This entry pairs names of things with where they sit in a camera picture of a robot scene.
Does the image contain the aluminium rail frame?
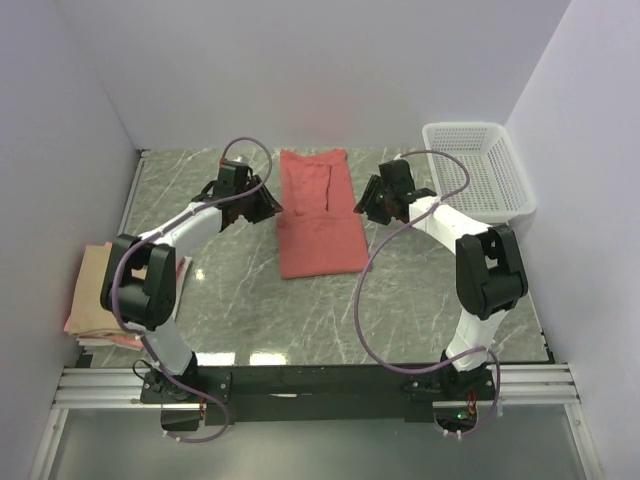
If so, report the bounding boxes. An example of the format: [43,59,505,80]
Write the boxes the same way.
[30,364,605,479]

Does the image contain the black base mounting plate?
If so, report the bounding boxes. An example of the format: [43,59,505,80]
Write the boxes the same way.
[140,365,496,432]

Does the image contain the folded pink t shirt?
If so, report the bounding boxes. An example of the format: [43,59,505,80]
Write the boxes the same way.
[63,241,194,351]

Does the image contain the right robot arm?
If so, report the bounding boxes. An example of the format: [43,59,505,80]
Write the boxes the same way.
[354,156,528,399]

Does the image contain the red t shirt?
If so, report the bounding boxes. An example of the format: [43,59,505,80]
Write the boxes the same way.
[277,149,369,280]

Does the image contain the white plastic basket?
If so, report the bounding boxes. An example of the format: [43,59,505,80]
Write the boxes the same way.
[422,122,537,224]

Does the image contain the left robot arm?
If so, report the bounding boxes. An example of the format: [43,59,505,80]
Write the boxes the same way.
[100,159,282,402]

